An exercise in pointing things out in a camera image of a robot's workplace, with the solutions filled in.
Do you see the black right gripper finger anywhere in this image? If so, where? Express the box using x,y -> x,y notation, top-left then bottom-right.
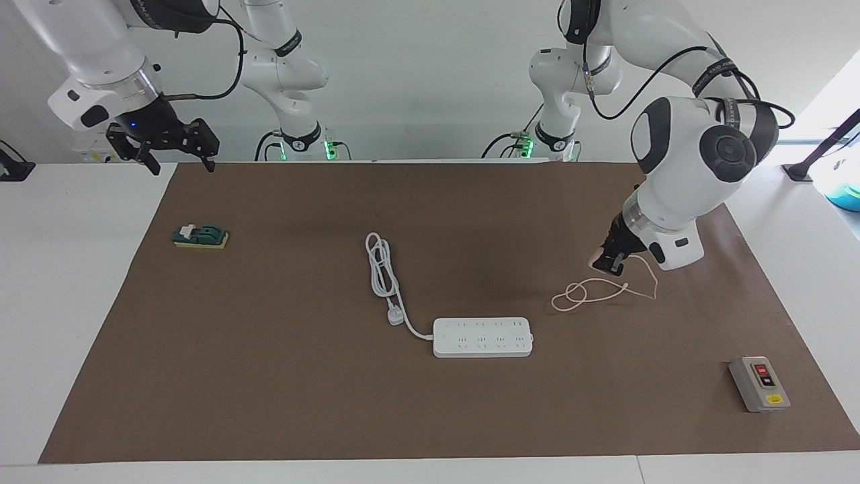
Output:
181,119 -> 220,173
107,131 -> 162,177

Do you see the pink charging cable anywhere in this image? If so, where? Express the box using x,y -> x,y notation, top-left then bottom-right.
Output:
552,252 -> 659,312

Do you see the white power strip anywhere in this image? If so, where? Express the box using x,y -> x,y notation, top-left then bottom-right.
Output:
433,317 -> 534,358

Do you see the black stand pole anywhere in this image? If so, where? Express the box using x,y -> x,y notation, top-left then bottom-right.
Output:
781,108 -> 860,184

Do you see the teal round object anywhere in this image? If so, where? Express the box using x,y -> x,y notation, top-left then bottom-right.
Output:
825,181 -> 860,213

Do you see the brown table mat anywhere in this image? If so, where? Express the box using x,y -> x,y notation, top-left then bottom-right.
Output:
38,161 -> 860,465

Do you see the white wall socket box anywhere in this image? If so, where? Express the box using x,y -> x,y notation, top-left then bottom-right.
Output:
73,131 -> 138,163

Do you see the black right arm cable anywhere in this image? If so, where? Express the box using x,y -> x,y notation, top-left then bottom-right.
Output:
158,0 -> 244,102

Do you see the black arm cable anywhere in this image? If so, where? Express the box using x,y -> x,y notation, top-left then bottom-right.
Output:
158,0 -> 244,102
558,0 -> 796,128

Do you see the black base cable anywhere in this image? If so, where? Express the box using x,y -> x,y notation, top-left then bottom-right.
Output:
254,131 -> 286,162
480,101 -> 546,161

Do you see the black clamp bracket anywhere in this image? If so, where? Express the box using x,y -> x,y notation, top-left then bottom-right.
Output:
0,139 -> 36,182

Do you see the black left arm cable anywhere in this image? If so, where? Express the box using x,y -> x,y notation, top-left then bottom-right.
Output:
558,0 -> 796,128

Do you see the grey on-off switch box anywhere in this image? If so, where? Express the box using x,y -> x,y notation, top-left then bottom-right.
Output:
729,356 -> 791,413

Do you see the white power cord with plug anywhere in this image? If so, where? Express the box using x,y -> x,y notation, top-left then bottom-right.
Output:
365,233 -> 436,341

